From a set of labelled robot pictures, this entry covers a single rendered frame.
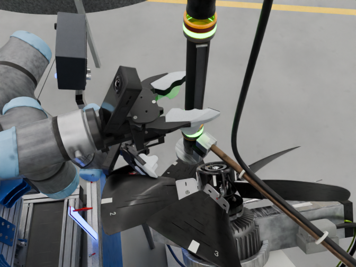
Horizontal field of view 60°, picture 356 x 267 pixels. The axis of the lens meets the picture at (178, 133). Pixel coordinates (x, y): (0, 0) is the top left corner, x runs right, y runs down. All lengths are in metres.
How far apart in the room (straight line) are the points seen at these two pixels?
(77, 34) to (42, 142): 0.88
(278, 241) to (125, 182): 0.51
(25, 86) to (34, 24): 2.71
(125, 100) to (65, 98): 2.36
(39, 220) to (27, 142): 1.62
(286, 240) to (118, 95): 0.77
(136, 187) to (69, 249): 1.08
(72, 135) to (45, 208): 1.64
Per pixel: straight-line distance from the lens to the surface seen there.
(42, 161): 0.52
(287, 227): 1.05
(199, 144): 0.61
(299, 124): 2.66
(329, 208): 1.09
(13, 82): 0.89
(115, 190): 0.98
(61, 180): 0.59
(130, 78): 0.44
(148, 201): 0.94
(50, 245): 2.04
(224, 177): 0.90
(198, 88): 0.49
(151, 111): 0.50
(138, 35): 3.18
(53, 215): 2.09
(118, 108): 0.46
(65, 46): 1.29
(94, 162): 1.10
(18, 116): 0.67
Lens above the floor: 2.07
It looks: 59 degrees down
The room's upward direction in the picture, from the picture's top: straight up
